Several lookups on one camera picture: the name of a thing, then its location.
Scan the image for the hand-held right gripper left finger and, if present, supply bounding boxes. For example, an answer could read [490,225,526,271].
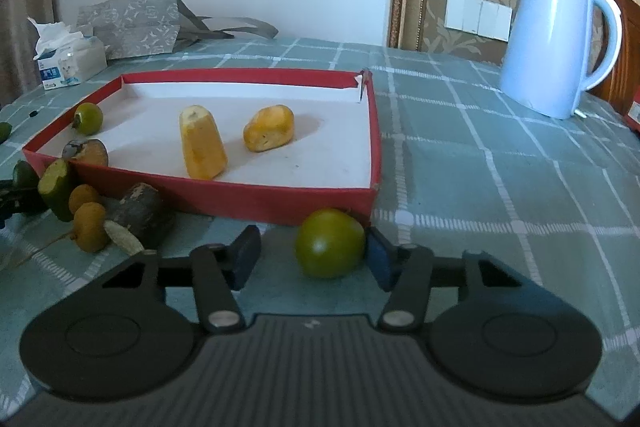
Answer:
[100,224,263,334]

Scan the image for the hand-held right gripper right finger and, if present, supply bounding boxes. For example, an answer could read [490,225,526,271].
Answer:
[366,227,532,333]

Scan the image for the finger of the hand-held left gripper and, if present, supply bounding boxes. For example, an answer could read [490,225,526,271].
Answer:
[0,179,48,229]

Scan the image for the large green citrus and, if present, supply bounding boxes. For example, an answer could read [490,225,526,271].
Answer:
[294,208,367,280]

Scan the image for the brown fruit with stem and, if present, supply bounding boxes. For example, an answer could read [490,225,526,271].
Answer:
[61,138,109,168]

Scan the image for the small yellow-green citrus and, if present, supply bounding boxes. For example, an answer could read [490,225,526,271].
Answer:
[72,102,104,138]

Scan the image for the cone-shaped yellow jackfruit piece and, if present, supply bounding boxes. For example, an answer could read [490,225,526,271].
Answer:
[179,105,229,180]

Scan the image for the red cardboard box tray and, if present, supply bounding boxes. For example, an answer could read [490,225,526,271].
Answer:
[21,68,383,228]

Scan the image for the rounded yellow jackfruit piece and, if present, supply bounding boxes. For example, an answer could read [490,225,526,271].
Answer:
[243,104,296,152]

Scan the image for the cut green cucumber piece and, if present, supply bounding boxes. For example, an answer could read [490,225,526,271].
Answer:
[37,158,78,223]

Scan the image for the brown longan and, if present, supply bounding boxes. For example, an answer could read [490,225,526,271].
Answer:
[68,184,101,215]
[73,202,108,253]

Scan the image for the dark brown oblong fruit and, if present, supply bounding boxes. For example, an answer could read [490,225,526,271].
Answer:
[104,182,176,254]

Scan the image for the tissue box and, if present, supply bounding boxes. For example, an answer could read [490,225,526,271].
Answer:
[27,17,107,92]

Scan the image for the grey patterned bag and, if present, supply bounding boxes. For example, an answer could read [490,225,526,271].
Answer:
[76,0,279,60]

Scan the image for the light blue electric kettle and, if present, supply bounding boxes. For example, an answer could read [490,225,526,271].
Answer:
[500,0,623,120]

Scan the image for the wooden chair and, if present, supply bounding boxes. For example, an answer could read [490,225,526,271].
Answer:
[585,0,640,118]

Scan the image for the white wall switch panel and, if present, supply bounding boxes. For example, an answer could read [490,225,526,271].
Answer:
[445,0,513,42]

